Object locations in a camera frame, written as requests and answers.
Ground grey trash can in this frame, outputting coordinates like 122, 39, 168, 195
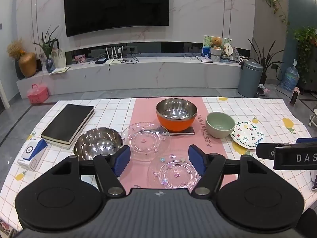
238, 60, 264, 98

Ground dried flower bunch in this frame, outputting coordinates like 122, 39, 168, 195
7, 39, 26, 60

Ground black hardcover book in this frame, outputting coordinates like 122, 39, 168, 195
41, 104, 95, 145

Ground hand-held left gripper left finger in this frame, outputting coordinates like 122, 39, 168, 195
48, 145, 131, 196

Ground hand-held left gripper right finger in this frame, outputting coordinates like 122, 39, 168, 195
188, 144, 269, 196

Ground white router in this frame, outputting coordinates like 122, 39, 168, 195
106, 46, 125, 62

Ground yellow paper sheets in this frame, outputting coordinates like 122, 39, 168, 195
50, 67, 71, 75

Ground checked lemon print tablecloth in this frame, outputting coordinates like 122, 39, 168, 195
0, 96, 317, 231

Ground blue and white box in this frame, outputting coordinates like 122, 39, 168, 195
16, 138, 48, 172

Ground dark vase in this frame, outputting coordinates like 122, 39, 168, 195
14, 59, 25, 80

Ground orange steel-lined bowl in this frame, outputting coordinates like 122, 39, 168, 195
156, 98, 198, 133

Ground white jellyfish print card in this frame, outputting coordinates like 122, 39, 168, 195
51, 48, 66, 68

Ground blue water jug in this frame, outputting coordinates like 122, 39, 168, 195
281, 67, 300, 91

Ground blue glass vase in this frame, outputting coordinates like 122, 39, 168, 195
45, 58, 56, 73

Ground hanging vine plant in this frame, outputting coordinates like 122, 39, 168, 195
260, 0, 290, 28

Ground green ceramic bowl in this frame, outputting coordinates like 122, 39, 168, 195
205, 111, 236, 139

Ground marble television console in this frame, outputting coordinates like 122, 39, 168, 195
16, 55, 244, 100

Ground bushy green plant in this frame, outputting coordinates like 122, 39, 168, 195
293, 26, 317, 85

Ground small pink heater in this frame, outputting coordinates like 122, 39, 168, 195
290, 87, 300, 105

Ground black wall television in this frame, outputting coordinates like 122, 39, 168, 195
64, 0, 170, 38

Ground gold vase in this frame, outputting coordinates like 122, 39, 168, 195
18, 52, 37, 78

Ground stainless steel bowl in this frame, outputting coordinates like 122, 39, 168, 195
74, 127, 123, 161

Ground white painted fruit plate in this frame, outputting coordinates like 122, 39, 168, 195
230, 121, 265, 150

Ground potted snake plant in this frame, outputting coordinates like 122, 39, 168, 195
248, 38, 284, 85

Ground pink storage case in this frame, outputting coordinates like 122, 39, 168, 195
27, 84, 49, 104

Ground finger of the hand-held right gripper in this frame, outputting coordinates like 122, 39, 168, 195
256, 142, 276, 159

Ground clear flower-patterned glass plate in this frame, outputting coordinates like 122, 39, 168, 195
121, 122, 171, 161
148, 150, 206, 191

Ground white stool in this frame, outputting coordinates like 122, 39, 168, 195
308, 109, 317, 127

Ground green leafy plant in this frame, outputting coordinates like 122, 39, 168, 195
32, 24, 61, 60

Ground green picture board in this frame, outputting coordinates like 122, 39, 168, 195
202, 35, 232, 55

